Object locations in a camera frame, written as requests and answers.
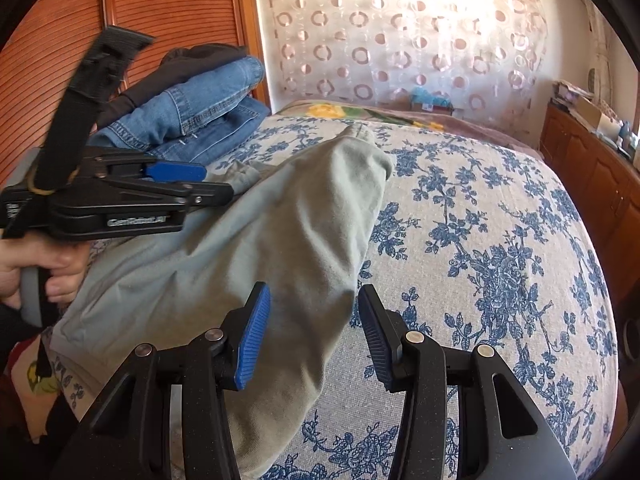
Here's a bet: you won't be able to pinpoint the blue box by curtain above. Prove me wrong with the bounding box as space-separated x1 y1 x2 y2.
410 87 456 113

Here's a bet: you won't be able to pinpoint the colourful flower blanket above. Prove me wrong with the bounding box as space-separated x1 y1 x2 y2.
272 100 543 156

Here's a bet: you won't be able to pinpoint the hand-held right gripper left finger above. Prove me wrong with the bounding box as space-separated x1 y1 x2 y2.
55 281 272 480

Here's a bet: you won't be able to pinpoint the brown slatted wooden wardrobe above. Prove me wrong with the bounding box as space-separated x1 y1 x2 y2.
0 0 273 191

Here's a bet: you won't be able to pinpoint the blue floral bedsheet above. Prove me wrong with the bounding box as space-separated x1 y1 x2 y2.
50 112 618 480

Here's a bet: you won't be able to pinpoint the person's dark clothing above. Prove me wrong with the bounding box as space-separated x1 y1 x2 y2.
0 305 96 480

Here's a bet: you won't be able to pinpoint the folded black pants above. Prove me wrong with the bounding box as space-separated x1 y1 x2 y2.
92 44 251 128

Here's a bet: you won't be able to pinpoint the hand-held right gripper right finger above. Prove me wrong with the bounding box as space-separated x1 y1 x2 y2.
357 284 576 480

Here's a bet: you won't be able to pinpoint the person's left hand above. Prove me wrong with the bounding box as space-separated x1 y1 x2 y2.
0 237 90 311

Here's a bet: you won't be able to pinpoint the circle pattern sheer curtain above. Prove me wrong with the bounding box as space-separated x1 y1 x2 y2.
250 0 556 111

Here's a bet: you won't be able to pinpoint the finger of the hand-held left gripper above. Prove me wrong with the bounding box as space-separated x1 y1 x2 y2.
107 179 236 209
95 155 208 184

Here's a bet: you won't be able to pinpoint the pile of papers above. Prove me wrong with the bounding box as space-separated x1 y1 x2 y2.
552 79 596 108

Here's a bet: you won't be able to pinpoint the grey-green pants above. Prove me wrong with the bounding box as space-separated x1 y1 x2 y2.
50 126 397 480

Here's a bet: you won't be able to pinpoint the brown wooden cabinet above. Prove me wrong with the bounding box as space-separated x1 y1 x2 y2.
540 102 640 286

